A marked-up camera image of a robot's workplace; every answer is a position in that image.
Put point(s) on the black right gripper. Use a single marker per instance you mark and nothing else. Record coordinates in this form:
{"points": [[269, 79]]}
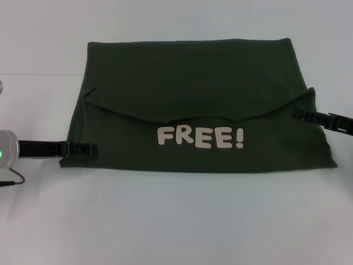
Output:
{"points": [[342, 125]]}

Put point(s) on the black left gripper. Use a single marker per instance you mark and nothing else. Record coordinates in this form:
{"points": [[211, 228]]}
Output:
{"points": [[41, 149]]}

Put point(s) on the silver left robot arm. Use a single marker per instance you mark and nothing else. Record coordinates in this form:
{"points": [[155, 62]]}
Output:
{"points": [[8, 147]]}

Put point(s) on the dark green t-shirt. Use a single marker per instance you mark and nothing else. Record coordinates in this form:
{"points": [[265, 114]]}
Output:
{"points": [[193, 82]]}

